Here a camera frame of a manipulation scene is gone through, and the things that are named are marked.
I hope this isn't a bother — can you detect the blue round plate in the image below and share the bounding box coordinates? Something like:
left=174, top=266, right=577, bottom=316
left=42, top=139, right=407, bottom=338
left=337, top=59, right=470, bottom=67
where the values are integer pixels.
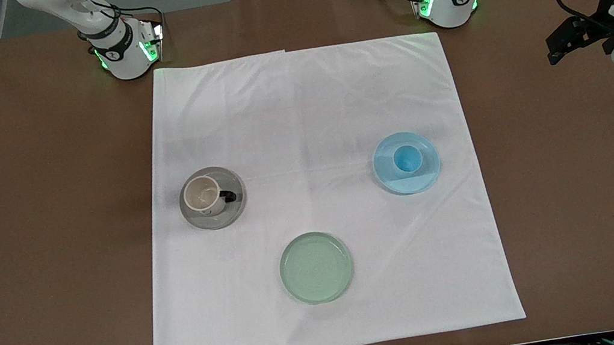
left=369, top=126, right=445, bottom=199

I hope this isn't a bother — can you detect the gray round plate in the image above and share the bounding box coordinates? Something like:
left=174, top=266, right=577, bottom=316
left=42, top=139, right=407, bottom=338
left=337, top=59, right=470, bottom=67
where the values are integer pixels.
left=175, top=162, right=251, bottom=235

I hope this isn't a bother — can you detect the blue cup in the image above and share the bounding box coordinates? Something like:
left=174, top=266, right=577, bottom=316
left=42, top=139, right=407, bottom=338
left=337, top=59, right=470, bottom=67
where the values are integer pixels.
left=391, top=143, right=427, bottom=176

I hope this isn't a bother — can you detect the white square cloth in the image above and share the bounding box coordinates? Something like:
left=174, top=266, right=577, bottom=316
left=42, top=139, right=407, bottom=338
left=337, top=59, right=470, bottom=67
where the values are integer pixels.
left=108, top=20, right=527, bottom=345

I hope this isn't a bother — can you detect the white mug with black handle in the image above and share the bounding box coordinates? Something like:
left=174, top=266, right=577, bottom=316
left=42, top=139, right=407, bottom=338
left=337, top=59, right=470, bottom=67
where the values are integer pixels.
left=180, top=172, right=239, bottom=220

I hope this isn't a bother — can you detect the green round plate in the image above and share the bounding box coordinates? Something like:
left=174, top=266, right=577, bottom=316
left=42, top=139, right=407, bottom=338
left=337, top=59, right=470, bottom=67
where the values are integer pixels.
left=275, top=227, right=359, bottom=309

